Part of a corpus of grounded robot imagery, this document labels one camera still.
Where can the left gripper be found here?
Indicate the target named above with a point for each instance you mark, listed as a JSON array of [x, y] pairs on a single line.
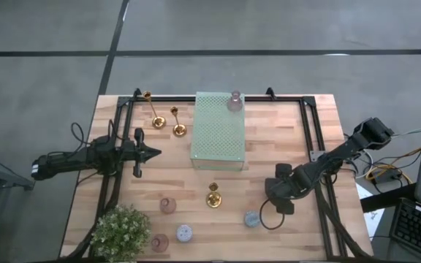
[[137, 151]]

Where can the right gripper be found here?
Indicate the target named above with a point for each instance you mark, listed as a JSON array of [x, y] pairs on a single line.
[[286, 188]]

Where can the tall gold candlestick holder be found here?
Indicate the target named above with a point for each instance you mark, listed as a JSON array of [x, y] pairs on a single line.
[[158, 122], [214, 199]]

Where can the shorter gold candlestick holder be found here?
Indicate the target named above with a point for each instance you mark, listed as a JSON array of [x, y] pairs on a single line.
[[179, 130]]

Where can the pink ribbed glass candle holder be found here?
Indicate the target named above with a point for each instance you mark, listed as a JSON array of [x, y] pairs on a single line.
[[234, 103], [167, 205], [159, 243]]

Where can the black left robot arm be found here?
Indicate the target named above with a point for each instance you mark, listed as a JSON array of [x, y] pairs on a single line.
[[68, 160]]

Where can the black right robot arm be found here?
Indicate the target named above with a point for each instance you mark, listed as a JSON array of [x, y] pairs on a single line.
[[342, 149]]

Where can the green perforated metal shelf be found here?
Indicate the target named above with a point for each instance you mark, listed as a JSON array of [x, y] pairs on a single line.
[[214, 139]]

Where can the potted green plant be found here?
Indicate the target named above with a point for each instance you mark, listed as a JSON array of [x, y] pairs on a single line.
[[121, 233]]

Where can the white paper sheet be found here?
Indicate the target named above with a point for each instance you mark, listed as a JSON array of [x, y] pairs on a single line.
[[371, 219]]

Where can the black desk bar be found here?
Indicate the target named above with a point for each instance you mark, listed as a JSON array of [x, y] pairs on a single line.
[[386, 199]]

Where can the black power adapter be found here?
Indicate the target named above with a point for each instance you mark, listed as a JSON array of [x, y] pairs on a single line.
[[387, 177]]

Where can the black keyboard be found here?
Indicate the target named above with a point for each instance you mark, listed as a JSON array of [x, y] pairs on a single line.
[[419, 226]]

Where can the grey metal mounting bracket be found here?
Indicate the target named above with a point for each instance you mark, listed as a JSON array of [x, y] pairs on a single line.
[[316, 155]]

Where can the black aluminium table frame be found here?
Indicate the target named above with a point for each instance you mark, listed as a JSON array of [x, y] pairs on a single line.
[[174, 98]]

